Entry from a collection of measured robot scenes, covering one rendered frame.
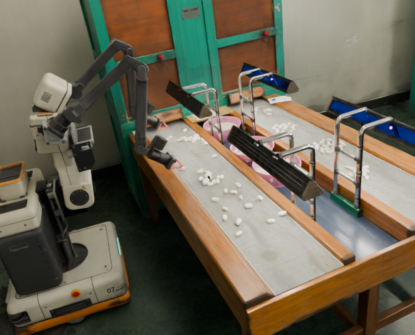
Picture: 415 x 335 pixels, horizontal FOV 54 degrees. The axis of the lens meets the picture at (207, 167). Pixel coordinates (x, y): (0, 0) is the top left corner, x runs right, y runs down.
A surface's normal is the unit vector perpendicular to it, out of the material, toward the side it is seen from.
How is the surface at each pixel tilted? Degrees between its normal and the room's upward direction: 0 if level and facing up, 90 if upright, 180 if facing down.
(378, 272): 90
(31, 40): 90
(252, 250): 0
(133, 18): 90
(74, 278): 0
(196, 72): 90
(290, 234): 0
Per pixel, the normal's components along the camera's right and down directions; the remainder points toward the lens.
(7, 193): 0.30, 0.45
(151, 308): -0.13, -0.87
